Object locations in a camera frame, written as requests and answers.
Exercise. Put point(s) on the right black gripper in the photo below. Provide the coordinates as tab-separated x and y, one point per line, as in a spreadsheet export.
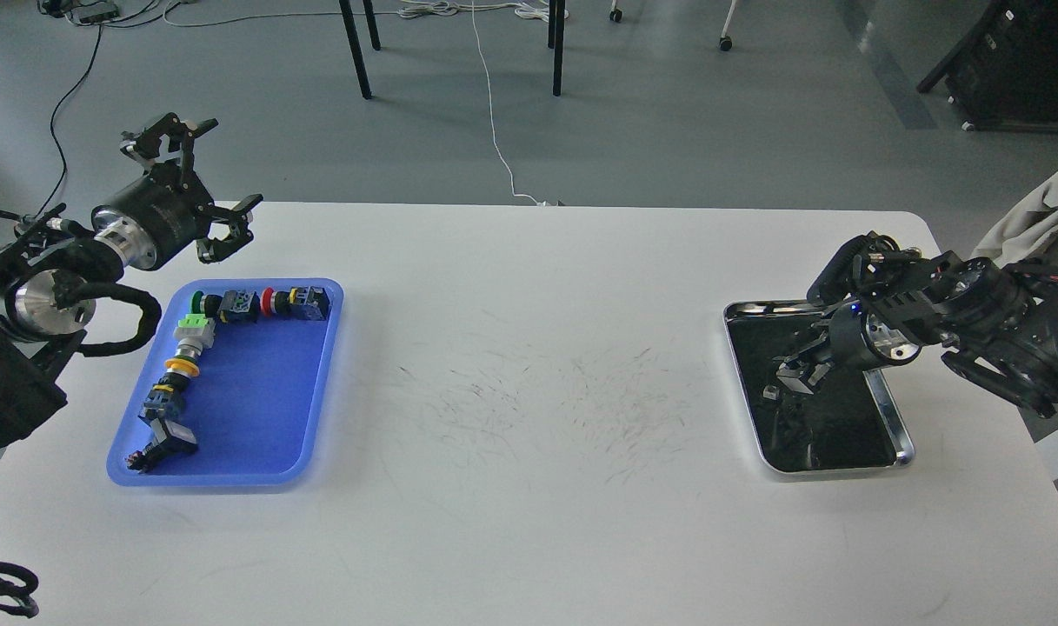
852	338

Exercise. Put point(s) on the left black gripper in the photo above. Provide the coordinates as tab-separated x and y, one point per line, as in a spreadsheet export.
152	219

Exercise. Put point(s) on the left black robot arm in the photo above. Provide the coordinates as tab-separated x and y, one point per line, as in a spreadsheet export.
61	290

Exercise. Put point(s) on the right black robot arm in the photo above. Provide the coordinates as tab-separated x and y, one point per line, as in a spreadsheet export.
882	304

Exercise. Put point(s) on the metal tray with black mat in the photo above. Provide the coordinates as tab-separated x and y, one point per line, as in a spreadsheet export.
850	427

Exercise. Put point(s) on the blue plastic tray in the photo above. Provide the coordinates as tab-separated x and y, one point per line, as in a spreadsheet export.
254	410

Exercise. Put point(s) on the beige cloth on chair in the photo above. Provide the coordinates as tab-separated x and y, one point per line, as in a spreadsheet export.
1026	230

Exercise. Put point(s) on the black cabinet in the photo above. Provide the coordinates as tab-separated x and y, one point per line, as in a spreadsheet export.
1003	74

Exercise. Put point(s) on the green push button switch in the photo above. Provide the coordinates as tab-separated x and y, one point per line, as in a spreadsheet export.
232	306

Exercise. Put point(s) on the white green button switch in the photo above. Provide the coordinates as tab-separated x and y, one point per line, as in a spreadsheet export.
195	334

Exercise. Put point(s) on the red push button switch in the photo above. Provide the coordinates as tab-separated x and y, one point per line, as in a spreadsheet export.
306	303

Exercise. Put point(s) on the yellow ring button switch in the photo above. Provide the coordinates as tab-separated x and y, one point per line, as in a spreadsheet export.
166	396

